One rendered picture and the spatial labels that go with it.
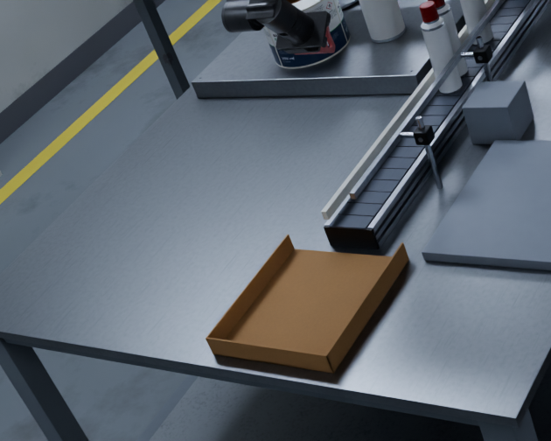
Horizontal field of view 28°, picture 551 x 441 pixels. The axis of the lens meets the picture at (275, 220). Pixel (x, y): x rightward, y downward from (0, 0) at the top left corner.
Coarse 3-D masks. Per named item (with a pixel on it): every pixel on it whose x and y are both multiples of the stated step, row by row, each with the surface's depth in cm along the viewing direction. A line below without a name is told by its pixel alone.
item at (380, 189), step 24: (528, 0) 259; (504, 24) 253; (456, 96) 233; (432, 120) 229; (408, 144) 224; (384, 168) 220; (408, 168) 217; (384, 192) 212; (336, 216) 211; (360, 216) 208
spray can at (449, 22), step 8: (432, 0) 230; (440, 0) 230; (440, 8) 231; (448, 8) 231; (440, 16) 231; (448, 16) 232; (448, 24) 232; (448, 32) 233; (456, 32) 234; (456, 40) 235; (456, 48) 236; (464, 64) 238; (464, 72) 239
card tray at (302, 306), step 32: (288, 256) 214; (320, 256) 210; (352, 256) 207; (384, 256) 203; (256, 288) 206; (288, 288) 206; (320, 288) 202; (352, 288) 199; (384, 288) 194; (224, 320) 199; (256, 320) 201; (288, 320) 197; (320, 320) 194; (352, 320) 186; (224, 352) 195; (256, 352) 190; (288, 352) 185; (320, 352) 187
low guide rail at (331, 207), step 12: (492, 0) 260; (432, 72) 238; (420, 84) 236; (420, 96) 234; (408, 108) 231; (396, 120) 227; (384, 132) 224; (384, 144) 223; (372, 156) 220; (360, 168) 216; (348, 180) 214; (336, 192) 211; (348, 192) 213; (336, 204) 210; (324, 216) 208
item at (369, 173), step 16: (496, 0) 246; (480, 32) 238; (464, 48) 232; (448, 64) 229; (432, 96) 222; (416, 112) 217; (400, 128) 214; (384, 160) 208; (368, 176) 204; (352, 192) 200
